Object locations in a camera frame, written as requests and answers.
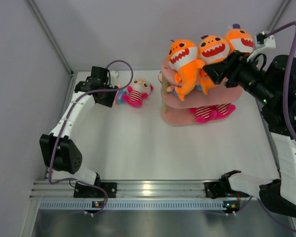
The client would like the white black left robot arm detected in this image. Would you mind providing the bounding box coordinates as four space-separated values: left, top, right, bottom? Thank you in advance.
39 67 119 197

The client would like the pink three-tier shelf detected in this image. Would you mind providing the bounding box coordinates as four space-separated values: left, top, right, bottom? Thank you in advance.
161 59 243 126

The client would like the pink striped plush on shelf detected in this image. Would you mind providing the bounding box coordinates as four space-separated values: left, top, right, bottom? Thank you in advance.
189 106 217 123

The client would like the doll plush striped shirt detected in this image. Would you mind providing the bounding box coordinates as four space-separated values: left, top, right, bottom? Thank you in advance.
113 88 128 104

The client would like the white pink glasses plush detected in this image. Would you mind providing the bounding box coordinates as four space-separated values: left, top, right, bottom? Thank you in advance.
122 79 154 108

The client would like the white slotted cable duct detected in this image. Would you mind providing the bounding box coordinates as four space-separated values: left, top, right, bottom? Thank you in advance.
39 199 239 211

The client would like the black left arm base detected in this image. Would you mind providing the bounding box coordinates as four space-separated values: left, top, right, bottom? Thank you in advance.
74 182 117 198

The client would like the blue doll plush on shelf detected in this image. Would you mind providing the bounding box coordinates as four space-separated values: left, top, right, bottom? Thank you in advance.
158 71 202 97

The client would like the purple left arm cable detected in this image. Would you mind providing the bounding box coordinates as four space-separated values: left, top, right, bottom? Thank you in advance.
48 60 134 214

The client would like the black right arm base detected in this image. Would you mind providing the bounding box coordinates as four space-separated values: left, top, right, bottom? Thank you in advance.
204 181 227 199

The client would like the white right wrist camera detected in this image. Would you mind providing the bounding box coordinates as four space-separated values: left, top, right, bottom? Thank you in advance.
247 31 276 62

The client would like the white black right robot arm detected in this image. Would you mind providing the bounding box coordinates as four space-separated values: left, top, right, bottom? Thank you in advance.
203 51 296 217

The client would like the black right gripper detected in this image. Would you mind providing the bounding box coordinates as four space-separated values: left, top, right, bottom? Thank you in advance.
202 51 276 106

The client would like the orange shark plush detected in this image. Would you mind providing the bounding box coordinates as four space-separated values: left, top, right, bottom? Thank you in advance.
198 35 230 95
224 24 254 55
167 39 205 101

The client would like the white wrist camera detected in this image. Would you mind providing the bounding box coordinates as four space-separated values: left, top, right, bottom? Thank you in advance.
108 70 119 80
247 31 276 62

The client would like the aluminium mounting rail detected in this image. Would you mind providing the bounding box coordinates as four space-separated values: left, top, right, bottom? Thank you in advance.
29 170 282 199

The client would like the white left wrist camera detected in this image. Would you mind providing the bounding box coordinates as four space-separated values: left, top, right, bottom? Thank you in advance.
108 70 119 80

